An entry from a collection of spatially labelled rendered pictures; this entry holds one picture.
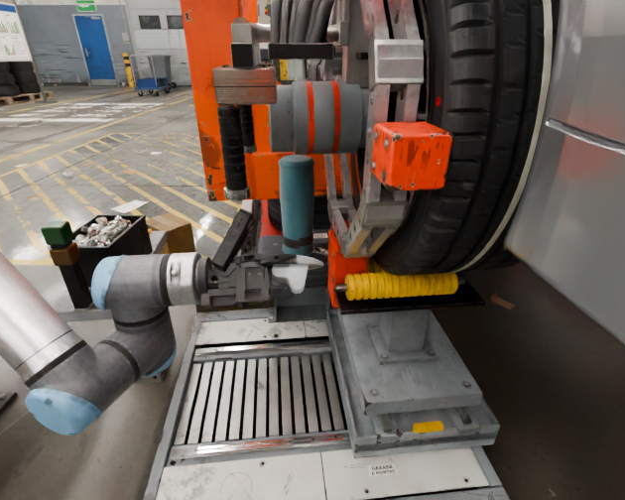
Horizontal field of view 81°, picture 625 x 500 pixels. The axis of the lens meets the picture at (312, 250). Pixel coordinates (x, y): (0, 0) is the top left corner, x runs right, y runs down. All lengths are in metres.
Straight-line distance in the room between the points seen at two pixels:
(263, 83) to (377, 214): 0.26
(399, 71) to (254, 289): 0.38
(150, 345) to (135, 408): 0.66
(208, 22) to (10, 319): 0.90
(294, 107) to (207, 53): 0.54
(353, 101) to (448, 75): 0.26
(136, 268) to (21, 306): 0.16
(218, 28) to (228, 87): 0.64
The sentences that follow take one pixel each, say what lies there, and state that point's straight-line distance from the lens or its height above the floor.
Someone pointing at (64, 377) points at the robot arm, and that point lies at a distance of 0.65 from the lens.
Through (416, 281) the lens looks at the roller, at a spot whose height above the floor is 0.53.
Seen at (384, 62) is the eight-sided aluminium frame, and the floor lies 0.96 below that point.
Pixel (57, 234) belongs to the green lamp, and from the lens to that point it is 0.90.
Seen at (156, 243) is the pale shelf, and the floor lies 0.45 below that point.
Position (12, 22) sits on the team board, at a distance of 10.62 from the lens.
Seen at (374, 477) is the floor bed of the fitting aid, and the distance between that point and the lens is 1.03.
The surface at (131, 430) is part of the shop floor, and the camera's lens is 1.30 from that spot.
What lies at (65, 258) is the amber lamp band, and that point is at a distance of 0.92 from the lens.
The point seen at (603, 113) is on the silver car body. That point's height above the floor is 0.92.
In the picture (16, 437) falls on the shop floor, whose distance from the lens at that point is 1.45.
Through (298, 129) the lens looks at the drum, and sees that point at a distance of 0.72.
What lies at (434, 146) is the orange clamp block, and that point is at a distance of 0.47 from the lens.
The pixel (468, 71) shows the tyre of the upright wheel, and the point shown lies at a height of 0.95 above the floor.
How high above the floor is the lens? 0.97
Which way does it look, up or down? 28 degrees down
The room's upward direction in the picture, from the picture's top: straight up
